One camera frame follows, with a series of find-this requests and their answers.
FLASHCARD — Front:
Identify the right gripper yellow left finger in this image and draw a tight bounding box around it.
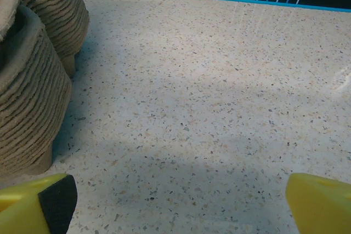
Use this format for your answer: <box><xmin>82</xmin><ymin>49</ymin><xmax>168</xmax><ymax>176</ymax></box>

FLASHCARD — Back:
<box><xmin>0</xmin><ymin>173</ymin><xmax>78</xmax><ymax>234</ymax></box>

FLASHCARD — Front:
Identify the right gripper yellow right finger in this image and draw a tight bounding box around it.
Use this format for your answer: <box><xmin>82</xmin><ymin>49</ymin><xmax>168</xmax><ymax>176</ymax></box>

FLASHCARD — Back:
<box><xmin>285</xmin><ymin>173</ymin><xmax>351</xmax><ymax>234</ymax></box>

